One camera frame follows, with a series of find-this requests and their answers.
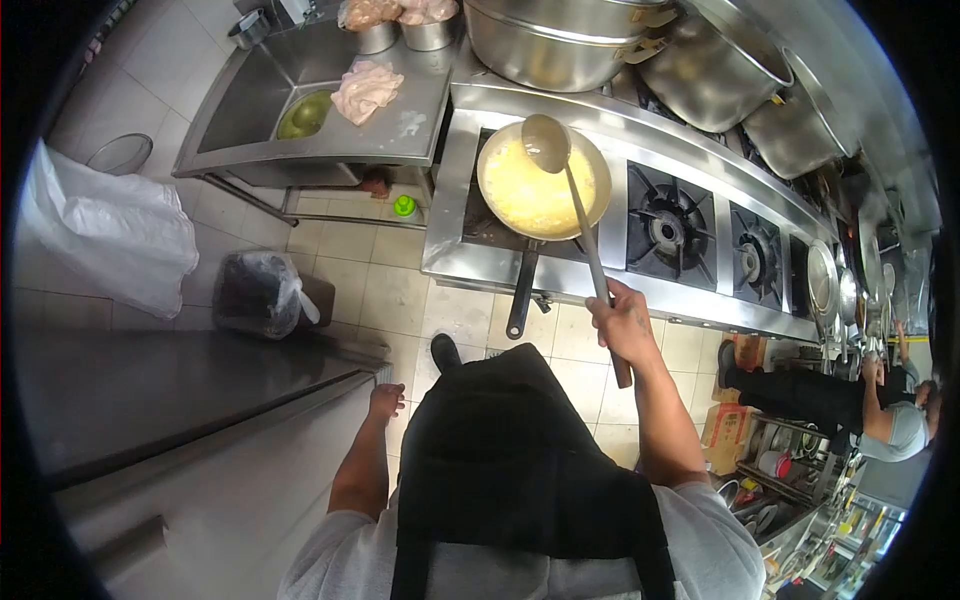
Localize person's right hand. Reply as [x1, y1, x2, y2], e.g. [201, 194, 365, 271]
[585, 277, 663, 369]

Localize person's left hand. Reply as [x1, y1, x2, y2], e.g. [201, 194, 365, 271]
[368, 383, 407, 423]

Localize person's right fingers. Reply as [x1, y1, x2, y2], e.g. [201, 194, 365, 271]
[585, 277, 639, 339]

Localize long steel ladle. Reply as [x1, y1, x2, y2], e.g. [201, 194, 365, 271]
[521, 114, 634, 390]

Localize stainless steel gas stove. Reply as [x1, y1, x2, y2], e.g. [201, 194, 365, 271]
[420, 41, 841, 344]

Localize frying pan with yellow egg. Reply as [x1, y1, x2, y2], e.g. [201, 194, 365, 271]
[476, 120, 613, 341]

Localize bin with clear bag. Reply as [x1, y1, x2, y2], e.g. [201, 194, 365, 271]
[212, 249, 336, 341]

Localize person's body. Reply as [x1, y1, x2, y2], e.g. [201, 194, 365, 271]
[277, 342, 767, 600]

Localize cardboard box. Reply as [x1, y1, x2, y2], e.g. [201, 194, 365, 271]
[700, 402, 759, 476]

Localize stainless steel counter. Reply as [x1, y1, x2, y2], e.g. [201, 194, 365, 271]
[11, 326, 395, 600]

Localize steel rack with dishes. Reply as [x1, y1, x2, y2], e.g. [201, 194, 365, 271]
[716, 408, 864, 537]

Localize large steel stock pot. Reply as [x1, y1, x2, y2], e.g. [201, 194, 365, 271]
[636, 6, 795, 135]
[741, 48, 864, 181]

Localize large steel steamer pot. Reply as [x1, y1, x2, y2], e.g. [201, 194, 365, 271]
[462, 0, 678, 94]

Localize stainless steel sink table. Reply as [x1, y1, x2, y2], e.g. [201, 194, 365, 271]
[171, 0, 460, 229]

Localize pink cloth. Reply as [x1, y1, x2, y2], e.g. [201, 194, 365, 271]
[330, 60, 405, 126]

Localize large white plastic bag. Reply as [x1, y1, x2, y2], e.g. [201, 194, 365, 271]
[15, 140, 201, 321]

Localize steel bowl with meat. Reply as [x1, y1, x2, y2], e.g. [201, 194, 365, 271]
[397, 0, 460, 53]
[337, 0, 403, 55]

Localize round steel basin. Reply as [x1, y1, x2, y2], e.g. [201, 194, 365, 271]
[84, 132, 154, 177]

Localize small steel pot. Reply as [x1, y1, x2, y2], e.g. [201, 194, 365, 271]
[227, 8, 272, 51]

